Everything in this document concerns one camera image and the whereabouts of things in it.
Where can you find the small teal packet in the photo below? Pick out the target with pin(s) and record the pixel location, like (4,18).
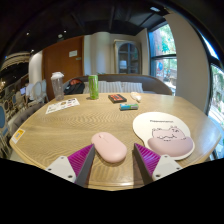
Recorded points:
(129,106)

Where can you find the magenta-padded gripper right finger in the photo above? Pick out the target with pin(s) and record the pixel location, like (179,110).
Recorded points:
(159,166)

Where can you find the green drink can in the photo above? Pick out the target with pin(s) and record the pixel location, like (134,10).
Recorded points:
(93,87)

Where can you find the large dark-framed window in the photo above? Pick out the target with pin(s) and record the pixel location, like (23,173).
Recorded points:
(216,96)

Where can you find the brown curved sofa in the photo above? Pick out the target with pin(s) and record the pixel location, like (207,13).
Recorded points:
(153,85)

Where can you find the arched framed mirror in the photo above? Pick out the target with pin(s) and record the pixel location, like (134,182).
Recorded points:
(128,58)

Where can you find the printed paper leaflet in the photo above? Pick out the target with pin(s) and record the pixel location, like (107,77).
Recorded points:
(62,105)

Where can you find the grey tufted armchair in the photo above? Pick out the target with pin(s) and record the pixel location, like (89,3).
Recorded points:
(25,116)

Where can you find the pink computer mouse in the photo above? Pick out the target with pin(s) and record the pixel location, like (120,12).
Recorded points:
(109,147)

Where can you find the yellow square sticker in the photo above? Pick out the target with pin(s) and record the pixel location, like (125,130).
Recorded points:
(18,136)

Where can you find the small white crumpled tissue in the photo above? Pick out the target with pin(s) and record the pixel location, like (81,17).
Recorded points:
(135,96)

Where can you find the brown wooden door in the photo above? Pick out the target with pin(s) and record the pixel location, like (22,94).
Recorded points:
(60,61)

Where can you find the group of white chairs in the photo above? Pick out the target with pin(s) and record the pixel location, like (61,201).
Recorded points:
(37,91)

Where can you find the small black and red box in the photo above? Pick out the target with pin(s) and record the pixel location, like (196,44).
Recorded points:
(117,98)

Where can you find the narrow dark-framed window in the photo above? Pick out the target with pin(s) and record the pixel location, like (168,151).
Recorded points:
(163,58)

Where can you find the white cat-print mouse pad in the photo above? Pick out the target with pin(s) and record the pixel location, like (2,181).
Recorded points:
(156,126)

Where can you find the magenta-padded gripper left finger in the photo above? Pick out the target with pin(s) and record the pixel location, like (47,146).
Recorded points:
(70,168)

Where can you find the clear shaker bottle white lid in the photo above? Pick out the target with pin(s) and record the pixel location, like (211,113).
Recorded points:
(57,87)

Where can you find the black and orange backpack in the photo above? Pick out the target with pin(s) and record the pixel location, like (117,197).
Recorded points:
(74,87)

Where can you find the striped cushion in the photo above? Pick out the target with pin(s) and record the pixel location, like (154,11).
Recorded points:
(110,87)
(132,87)
(85,88)

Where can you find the white door sign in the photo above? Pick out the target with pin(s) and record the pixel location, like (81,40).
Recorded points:
(73,53)

